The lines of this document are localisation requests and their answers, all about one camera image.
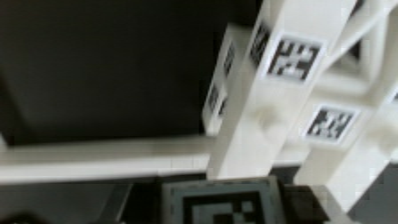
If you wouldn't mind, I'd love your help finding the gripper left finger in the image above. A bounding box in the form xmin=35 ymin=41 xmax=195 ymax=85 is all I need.
xmin=115 ymin=182 xmax=159 ymax=224

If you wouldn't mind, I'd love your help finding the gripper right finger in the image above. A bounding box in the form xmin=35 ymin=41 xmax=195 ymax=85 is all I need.
xmin=280 ymin=183 xmax=356 ymax=224

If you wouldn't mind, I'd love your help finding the small white cube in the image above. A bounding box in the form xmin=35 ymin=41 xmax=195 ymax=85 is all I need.
xmin=159 ymin=176 xmax=287 ymax=224

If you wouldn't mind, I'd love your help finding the white chair side frame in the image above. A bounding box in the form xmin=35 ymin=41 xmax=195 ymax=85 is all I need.
xmin=207 ymin=0 xmax=398 ymax=208

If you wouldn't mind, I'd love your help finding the white chair seat block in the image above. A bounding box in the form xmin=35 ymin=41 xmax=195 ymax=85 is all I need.
xmin=200 ymin=24 xmax=252 ymax=136

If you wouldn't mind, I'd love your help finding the white border fence frame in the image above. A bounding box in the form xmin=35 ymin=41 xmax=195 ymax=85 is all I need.
xmin=0 ymin=136 xmax=308 ymax=186

